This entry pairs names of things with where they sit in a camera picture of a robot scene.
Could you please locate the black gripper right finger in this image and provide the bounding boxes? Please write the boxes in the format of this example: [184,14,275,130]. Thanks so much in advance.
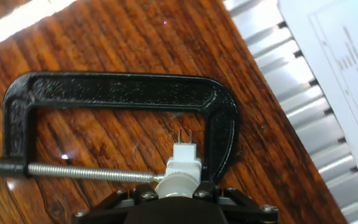
[193,182,280,224]

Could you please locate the brown wooden board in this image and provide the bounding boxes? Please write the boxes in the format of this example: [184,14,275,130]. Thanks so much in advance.
[0,0,349,224]

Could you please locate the black C-clamp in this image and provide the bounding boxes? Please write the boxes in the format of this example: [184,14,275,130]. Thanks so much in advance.
[0,71,239,185]

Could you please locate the white LED light bulb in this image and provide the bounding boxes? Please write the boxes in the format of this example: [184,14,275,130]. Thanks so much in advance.
[154,171,201,199]

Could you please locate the printed paper sheets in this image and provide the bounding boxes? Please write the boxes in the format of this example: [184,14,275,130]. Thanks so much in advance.
[277,0,358,211]

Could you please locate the white lamp socket adapter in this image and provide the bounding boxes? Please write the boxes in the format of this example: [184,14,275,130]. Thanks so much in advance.
[165,129,203,181]

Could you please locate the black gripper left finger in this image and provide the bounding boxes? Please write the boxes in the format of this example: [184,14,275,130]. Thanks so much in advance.
[71,182,160,224]

